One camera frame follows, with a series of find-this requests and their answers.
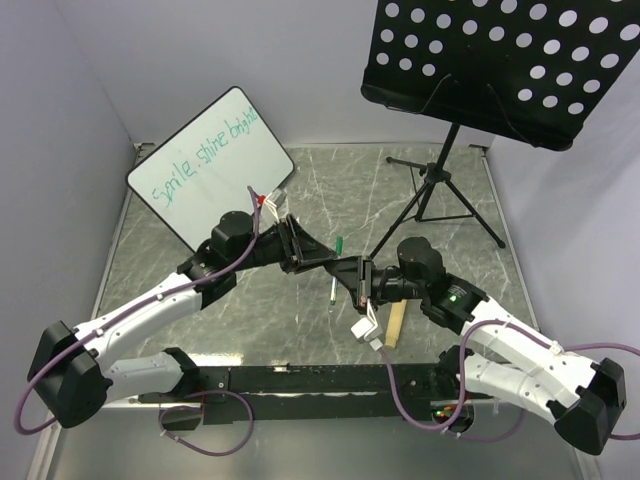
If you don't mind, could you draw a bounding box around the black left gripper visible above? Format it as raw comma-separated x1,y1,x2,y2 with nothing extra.
231,215,337,276

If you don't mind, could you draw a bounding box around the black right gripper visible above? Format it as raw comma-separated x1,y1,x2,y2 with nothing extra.
324,254,426,314

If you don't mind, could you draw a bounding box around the white marker pen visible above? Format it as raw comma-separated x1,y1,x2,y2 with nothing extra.
328,234,344,306

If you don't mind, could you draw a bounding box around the white whiteboard with black frame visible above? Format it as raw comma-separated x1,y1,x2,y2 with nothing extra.
126,86,295,251

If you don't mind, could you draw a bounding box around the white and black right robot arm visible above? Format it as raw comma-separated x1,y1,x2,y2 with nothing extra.
324,237,626,455

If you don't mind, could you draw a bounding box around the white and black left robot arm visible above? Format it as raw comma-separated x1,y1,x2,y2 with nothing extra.
27,211,337,428

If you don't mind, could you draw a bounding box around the beige microphone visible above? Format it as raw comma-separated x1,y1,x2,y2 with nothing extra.
384,300,408,349

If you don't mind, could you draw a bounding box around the black perforated music stand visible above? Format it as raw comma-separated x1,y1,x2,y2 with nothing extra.
361,1,639,272

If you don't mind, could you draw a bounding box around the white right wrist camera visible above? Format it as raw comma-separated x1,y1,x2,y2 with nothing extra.
351,299,383,351

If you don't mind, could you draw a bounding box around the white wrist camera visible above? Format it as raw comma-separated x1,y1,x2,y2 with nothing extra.
258,188,287,222
351,299,383,351

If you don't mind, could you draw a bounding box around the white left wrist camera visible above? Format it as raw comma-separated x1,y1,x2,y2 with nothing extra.
258,188,287,222

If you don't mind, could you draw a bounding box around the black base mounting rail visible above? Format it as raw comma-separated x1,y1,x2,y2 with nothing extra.
137,363,494,431

